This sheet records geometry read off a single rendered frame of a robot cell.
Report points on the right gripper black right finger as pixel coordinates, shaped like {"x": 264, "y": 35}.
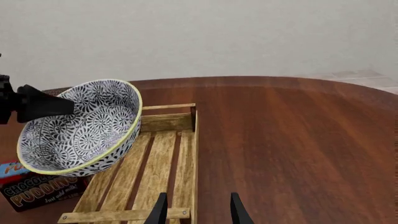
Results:
{"x": 238, "y": 212}

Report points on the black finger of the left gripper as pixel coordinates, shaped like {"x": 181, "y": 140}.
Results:
{"x": 40, "y": 106}

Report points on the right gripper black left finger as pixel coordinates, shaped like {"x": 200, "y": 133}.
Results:
{"x": 159, "y": 212}

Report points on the black white patterned bowl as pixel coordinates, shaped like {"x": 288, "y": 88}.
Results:
{"x": 93, "y": 130}

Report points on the wooden slat tray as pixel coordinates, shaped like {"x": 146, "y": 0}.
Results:
{"x": 155, "y": 163}

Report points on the chocolate pudding box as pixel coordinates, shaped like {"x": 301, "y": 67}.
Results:
{"x": 37, "y": 191}

